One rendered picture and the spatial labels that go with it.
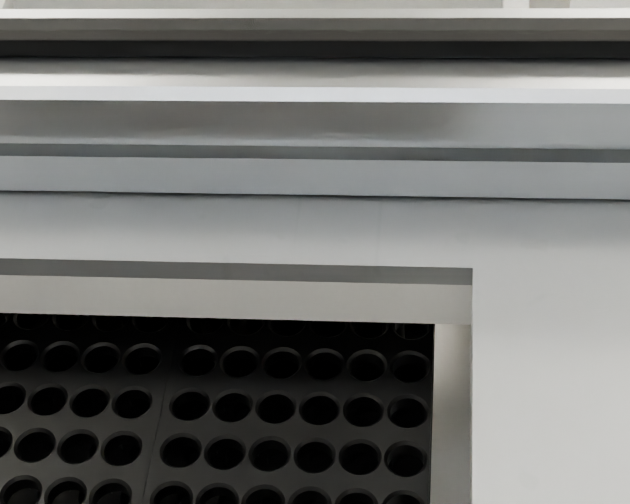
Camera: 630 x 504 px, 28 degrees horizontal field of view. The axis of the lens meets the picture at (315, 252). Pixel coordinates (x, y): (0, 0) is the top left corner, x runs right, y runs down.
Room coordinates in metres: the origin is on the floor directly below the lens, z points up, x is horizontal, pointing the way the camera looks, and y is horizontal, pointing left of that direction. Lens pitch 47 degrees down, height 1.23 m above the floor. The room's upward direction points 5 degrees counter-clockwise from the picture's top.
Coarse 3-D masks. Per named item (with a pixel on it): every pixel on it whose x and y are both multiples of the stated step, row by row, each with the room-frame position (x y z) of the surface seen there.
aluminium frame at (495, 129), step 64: (0, 64) 0.32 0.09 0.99; (64, 64) 0.31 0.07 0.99; (128, 64) 0.31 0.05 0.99; (192, 64) 0.31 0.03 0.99; (256, 64) 0.31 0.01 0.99; (320, 64) 0.30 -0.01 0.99; (384, 64) 0.30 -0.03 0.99; (448, 64) 0.30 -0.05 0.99; (512, 64) 0.29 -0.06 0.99; (576, 64) 0.29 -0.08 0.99; (0, 128) 0.30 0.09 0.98; (64, 128) 0.30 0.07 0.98; (128, 128) 0.30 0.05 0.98; (192, 128) 0.29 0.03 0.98; (256, 128) 0.29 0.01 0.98; (320, 128) 0.29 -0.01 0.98; (384, 128) 0.29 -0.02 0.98; (448, 128) 0.28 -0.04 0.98; (512, 128) 0.28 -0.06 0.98; (576, 128) 0.28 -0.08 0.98; (192, 192) 0.30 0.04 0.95; (256, 192) 0.29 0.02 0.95; (320, 192) 0.29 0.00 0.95; (384, 192) 0.29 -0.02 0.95; (448, 192) 0.28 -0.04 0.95; (512, 192) 0.28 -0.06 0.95; (576, 192) 0.28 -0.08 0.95
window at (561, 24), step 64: (0, 0) 0.32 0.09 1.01; (64, 0) 0.32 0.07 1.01; (128, 0) 0.32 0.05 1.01; (192, 0) 0.31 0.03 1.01; (256, 0) 0.31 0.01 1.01; (320, 0) 0.31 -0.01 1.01; (384, 0) 0.30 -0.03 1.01; (448, 0) 0.30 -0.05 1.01; (512, 0) 0.30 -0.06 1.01; (576, 0) 0.30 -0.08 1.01
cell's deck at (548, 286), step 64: (0, 192) 0.31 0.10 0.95; (64, 192) 0.30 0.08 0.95; (128, 192) 0.30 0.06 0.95; (0, 256) 0.28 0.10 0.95; (64, 256) 0.28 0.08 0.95; (128, 256) 0.27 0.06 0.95; (192, 256) 0.27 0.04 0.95; (256, 256) 0.27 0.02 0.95; (320, 256) 0.26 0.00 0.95; (384, 256) 0.26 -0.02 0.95; (448, 256) 0.26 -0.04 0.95; (512, 256) 0.26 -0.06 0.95; (576, 256) 0.25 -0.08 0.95; (320, 320) 0.26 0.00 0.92; (384, 320) 0.26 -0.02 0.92; (448, 320) 0.26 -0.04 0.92; (512, 320) 0.23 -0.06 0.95; (576, 320) 0.23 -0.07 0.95; (512, 384) 0.21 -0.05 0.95; (576, 384) 0.21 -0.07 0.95; (512, 448) 0.19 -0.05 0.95; (576, 448) 0.19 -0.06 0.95
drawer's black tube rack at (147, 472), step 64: (0, 320) 0.30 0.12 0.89; (64, 320) 0.32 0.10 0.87; (128, 320) 0.29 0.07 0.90; (192, 320) 0.29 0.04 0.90; (256, 320) 0.31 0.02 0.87; (0, 384) 0.26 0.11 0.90; (64, 384) 0.26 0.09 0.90; (128, 384) 0.26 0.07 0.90; (192, 384) 0.25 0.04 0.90; (256, 384) 0.25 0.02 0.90; (320, 384) 0.25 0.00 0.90; (384, 384) 0.25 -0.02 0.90; (0, 448) 0.26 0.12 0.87; (64, 448) 0.24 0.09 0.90; (128, 448) 0.25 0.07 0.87; (192, 448) 0.25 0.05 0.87; (256, 448) 0.23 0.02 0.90; (320, 448) 0.23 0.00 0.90; (384, 448) 0.22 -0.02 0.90
